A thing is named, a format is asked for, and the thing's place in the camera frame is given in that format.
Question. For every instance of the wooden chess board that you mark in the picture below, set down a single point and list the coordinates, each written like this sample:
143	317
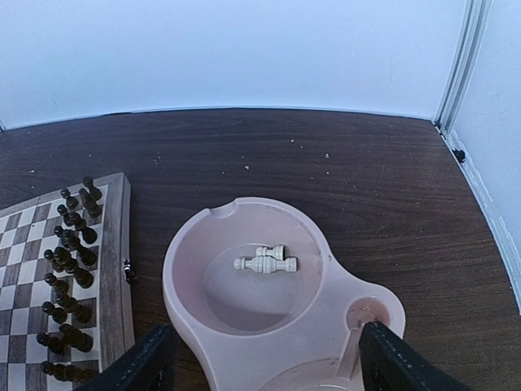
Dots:
23	289

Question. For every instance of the dark chess pieces row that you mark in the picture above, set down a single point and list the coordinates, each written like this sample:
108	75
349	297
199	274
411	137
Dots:
72	310

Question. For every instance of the pink double pet bowl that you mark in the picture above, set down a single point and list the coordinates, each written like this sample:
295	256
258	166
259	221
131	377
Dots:
282	331

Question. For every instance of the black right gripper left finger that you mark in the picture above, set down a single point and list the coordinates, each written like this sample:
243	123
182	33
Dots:
148	365

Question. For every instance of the right aluminium frame post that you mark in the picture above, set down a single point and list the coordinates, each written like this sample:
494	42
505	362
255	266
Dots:
469	42

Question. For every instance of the pile of white chess pieces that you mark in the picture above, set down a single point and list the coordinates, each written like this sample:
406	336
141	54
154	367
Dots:
267	261

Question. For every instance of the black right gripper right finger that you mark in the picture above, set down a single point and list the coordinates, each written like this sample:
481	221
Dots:
389	363

